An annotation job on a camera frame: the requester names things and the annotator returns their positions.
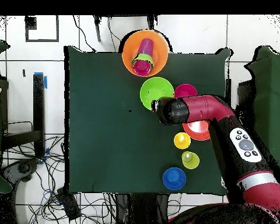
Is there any large green bowl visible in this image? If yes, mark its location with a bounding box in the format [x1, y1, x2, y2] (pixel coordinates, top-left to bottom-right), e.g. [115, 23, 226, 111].
[139, 76, 175, 111]

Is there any pink cup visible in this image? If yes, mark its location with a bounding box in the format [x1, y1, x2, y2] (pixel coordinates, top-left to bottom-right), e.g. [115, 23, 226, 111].
[132, 59, 153, 77]

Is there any small pink bowl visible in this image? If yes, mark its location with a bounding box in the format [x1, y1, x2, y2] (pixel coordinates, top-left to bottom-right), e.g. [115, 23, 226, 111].
[174, 83, 198, 99]

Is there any small green bowl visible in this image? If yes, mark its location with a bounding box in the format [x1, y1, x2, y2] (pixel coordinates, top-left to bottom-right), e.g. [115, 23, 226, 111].
[130, 53, 155, 70]

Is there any large orange bowl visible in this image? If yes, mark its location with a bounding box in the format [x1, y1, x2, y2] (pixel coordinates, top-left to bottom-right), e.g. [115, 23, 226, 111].
[121, 29, 170, 78]

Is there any purple cup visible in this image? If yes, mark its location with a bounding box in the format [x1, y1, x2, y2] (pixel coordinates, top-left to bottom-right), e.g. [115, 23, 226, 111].
[136, 38, 154, 57]

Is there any yellow cup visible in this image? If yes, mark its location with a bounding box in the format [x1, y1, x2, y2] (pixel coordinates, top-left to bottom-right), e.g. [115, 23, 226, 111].
[173, 132, 191, 150]

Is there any dark green tablecloth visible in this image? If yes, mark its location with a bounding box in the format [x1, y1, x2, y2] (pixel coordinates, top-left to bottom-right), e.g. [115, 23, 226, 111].
[64, 45, 233, 196]

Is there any wide red-orange bowl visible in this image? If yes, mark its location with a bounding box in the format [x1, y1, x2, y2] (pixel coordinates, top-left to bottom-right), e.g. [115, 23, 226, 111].
[182, 120, 211, 141]

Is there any lime yellow-green cup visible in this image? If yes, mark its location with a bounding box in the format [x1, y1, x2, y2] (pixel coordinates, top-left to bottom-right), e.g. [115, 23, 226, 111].
[181, 150, 201, 170]

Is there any blue bowl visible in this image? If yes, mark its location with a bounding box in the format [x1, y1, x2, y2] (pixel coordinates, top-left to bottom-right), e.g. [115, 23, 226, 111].
[162, 167, 187, 191]

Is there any black metal stand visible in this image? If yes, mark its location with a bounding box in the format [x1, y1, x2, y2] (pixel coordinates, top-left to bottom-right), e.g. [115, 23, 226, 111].
[1, 72, 47, 159]

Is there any black power strip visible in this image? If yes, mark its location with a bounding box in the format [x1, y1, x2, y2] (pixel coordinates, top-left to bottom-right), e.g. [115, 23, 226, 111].
[56, 187, 82, 222]

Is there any black camera stand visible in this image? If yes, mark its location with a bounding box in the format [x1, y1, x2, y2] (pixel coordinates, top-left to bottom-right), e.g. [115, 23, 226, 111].
[92, 15, 159, 43]

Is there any tangle of cables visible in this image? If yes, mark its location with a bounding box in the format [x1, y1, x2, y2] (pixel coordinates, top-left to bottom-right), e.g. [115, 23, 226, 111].
[2, 121, 117, 224]

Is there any black pedestal leg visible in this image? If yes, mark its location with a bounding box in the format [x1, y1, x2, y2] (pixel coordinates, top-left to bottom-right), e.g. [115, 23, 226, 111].
[1, 157, 41, 186]

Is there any black square frame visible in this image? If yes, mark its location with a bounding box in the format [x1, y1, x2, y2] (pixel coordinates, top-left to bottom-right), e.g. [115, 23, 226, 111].
[24, 15, 60, 43]

